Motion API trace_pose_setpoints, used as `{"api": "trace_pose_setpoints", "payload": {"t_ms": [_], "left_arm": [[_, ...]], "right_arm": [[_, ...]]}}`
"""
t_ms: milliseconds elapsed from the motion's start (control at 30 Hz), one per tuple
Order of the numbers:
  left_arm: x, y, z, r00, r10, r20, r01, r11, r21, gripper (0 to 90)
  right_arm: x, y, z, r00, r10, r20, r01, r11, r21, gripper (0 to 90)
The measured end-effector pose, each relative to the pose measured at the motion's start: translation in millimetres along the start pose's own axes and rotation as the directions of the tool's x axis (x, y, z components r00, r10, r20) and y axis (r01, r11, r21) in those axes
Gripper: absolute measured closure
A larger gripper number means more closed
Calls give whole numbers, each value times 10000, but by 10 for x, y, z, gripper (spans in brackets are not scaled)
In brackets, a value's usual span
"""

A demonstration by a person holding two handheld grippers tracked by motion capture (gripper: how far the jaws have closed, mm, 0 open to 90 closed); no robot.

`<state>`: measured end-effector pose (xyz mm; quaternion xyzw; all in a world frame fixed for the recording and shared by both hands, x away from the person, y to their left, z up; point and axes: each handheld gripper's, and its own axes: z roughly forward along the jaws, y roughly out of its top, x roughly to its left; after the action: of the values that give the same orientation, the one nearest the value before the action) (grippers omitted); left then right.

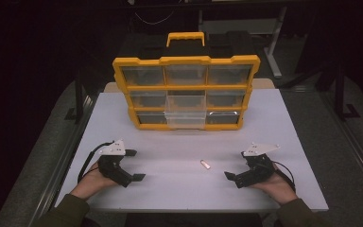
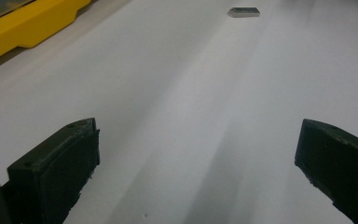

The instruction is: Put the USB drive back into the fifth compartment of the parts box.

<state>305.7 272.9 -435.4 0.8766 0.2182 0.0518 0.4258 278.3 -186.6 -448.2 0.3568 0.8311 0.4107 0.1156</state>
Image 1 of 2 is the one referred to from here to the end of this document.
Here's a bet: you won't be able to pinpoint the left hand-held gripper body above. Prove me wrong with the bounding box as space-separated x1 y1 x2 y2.
97 139 134 189

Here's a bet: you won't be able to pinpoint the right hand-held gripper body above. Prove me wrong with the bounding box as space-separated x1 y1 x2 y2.
233 142 281 189

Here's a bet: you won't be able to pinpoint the large clear drawer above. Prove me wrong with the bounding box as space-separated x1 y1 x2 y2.
164 90 208 122

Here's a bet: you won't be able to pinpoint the person's right hand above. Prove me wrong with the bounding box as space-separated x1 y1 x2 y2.
251 163 299 206

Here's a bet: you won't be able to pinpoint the person's left hand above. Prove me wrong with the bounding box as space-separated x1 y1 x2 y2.
70 162 118 201

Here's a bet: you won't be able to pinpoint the small open clear drawer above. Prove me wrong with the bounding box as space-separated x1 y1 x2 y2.
164 110 208 130

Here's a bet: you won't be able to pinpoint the closed clear organizer drawers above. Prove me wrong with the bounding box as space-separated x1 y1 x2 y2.
121 64 253 125

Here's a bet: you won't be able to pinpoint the black metal stand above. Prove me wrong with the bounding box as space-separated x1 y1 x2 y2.
333 61 362 121
63 70 87 125

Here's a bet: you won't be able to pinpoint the yellow black drawer organizer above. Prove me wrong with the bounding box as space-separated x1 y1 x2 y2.
112 31 262 131

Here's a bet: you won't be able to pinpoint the white desk with metal legs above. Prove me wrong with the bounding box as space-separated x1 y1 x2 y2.
198 5 288 79

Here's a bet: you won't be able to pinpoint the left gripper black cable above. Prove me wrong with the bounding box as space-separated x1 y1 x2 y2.
77 141 115 184

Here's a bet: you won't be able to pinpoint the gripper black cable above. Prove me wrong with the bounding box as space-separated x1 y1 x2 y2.
273 160 297 194
77 141 115 184

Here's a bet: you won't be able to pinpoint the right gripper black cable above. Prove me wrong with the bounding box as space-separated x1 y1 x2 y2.
273 160 297 194

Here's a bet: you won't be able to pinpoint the thin hanging cable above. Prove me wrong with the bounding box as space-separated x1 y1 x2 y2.
134 9 175 26

